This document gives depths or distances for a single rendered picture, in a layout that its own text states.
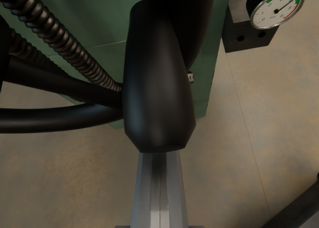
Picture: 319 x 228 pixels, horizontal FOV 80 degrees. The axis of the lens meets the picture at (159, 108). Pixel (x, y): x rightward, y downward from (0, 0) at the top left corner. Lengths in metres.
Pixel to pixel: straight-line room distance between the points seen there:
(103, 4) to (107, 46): 0.09
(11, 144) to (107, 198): 0.62
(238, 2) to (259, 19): 0.07
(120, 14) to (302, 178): 0.87
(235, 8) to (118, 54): 0.23
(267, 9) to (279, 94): 0.74
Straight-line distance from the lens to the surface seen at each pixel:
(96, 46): 0.41
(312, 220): 0.77
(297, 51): 1.17
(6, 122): 0.26
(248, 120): 0.94
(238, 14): 0.36
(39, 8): 0.20
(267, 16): 0.32
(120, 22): 0.36
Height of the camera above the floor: 0.87
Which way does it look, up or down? 68 degrees down
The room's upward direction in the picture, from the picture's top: 26 degrees counter-clockwise
